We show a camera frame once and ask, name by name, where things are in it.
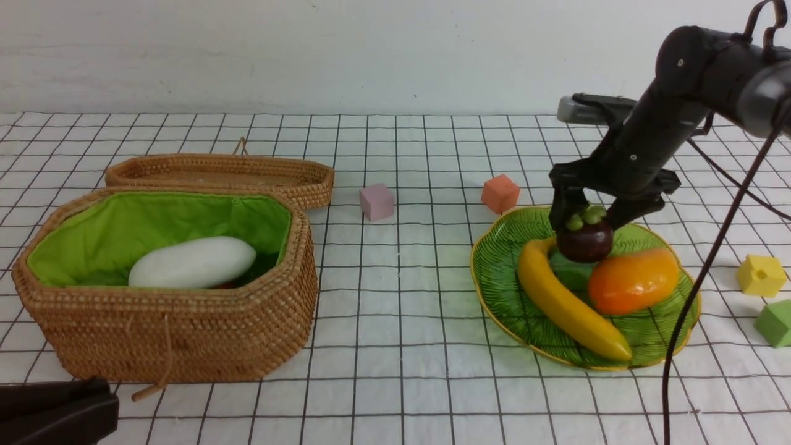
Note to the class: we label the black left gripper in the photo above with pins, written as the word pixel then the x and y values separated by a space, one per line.
pixel 78 412

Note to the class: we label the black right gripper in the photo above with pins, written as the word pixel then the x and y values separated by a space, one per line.
pixel 628 164

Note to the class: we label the dark purple toy mangosteen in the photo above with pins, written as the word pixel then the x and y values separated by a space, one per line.
pixel 587 237

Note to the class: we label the orange yellow toy mango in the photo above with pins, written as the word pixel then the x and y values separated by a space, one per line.
pixel 624 284

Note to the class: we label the yellow toy banana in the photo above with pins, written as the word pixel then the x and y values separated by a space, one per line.
pixel 563 308

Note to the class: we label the white toy radish green leaves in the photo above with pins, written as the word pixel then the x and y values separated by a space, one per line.
pixel 195 264

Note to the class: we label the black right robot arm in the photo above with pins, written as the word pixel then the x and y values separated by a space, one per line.
pixel 699 73

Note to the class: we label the orange foam cube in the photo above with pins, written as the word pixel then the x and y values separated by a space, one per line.
pixel 500 194

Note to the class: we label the green leaf-shaped glass plate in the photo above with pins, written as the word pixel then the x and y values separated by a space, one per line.
pixel 493 265

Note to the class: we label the woven wicker basket green lining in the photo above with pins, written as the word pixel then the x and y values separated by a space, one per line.
pixel 73 280

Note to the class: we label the yellow foam cube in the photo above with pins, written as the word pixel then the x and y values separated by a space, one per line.
pixel 761 276

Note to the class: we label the green foam cube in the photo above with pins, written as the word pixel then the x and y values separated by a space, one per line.
pixel 773 323

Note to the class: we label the pink foam cube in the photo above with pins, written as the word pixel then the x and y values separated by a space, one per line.
pixel 376 202

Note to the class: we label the woven wicker basket lid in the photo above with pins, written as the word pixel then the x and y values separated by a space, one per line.
pixel 306 184

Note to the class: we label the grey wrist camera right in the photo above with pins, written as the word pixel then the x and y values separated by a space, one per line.
pixel 592 109

